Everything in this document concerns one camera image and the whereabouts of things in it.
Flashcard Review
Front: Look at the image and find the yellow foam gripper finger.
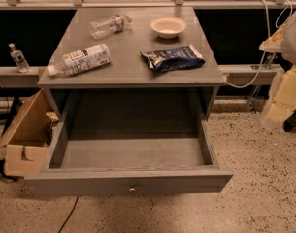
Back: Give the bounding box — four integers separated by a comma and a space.
261, 65, 296, 130
259, 26, 284, 53

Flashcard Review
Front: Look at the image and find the blue chip bag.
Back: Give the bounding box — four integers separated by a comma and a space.
140, 45, 206, 72

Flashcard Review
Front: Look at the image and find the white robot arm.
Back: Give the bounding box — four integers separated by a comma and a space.
259, 11, 296, 130

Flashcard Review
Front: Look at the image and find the grey open top drawer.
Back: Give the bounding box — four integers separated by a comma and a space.
26, 116, 233, 195

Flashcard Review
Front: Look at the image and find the white paper bowl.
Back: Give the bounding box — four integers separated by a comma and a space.
150, 17, 186, 39

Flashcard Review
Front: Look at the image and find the grey cabinet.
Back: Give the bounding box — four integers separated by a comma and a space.
38, 7, 224, 114

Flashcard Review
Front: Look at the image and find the clear empty water bottle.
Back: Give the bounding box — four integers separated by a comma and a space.
89, 14, 132, 39

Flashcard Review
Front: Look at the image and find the white labelled drink bottle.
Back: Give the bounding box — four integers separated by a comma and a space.
48, 44, 111, 77

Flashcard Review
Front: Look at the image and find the small standing water bottle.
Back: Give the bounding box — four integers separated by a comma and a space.
9, 43, 29, 73

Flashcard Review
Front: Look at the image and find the open cardboard box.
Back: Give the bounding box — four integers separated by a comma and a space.
0, 90, 52, 177

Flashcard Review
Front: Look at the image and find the white cable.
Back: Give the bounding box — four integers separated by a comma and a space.
224, 0, 272, 89

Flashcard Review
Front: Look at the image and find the black floor cable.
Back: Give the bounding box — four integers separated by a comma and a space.
57, 195, 80, 233

